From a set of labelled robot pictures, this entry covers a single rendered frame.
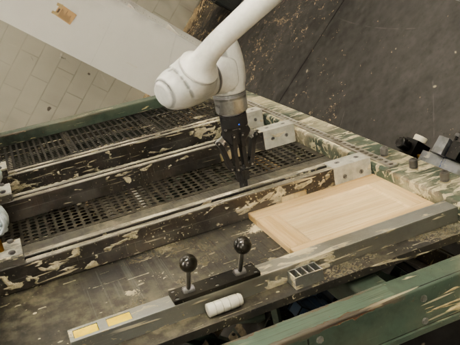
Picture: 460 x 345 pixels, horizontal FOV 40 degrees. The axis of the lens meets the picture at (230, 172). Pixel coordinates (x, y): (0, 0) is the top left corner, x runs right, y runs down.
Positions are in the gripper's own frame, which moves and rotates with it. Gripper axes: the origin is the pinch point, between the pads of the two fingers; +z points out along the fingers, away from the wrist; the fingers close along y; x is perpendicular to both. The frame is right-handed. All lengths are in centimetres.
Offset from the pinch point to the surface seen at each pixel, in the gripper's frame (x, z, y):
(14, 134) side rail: -143, 5, 57
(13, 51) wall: -525, 13, 36
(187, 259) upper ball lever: 48, -7, 31
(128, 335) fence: 44, 7, 46
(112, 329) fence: 44, 5, 48
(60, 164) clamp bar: -69, 3, 44
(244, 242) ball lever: 48, -7, 19
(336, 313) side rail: 67, 3, 10
